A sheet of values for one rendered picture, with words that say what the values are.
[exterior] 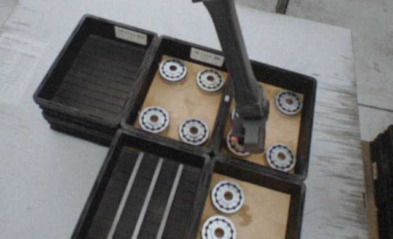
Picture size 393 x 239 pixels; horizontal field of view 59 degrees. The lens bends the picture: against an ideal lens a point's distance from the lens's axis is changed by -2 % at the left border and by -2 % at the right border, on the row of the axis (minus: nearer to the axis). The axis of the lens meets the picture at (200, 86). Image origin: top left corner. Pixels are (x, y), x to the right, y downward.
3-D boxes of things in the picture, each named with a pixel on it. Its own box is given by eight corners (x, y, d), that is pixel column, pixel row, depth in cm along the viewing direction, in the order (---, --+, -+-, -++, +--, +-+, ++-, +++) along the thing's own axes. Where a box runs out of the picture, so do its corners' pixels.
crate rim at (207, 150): (159, 37, 133) (159, 33, 131) (237, 59, 132) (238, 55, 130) (119, 129, 111) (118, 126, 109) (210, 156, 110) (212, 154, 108)
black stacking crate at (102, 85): (89, 34, 142) (85, 13, 133) (158, 53, 141) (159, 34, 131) (40, 116, 121) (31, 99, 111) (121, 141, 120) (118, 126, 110)
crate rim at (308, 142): (237, 59, 132) (238, 55, 130) (315, 82, 130) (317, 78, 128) (210, 156, 110) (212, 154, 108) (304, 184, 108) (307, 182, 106)
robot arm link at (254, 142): (267, 96, 93) (235, 97, 96) (264, 136, 87) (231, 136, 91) (274, 116, 103) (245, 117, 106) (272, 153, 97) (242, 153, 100)
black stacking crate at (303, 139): (233, 74, 140) (238, 56, 130) (305, 95, 138) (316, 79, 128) (207, 167, 118) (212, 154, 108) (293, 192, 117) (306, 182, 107)
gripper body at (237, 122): (263, 144, 108) (270, 134, 102) (230, 137, 108) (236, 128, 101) (264, 125, 112) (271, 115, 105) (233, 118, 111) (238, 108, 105)
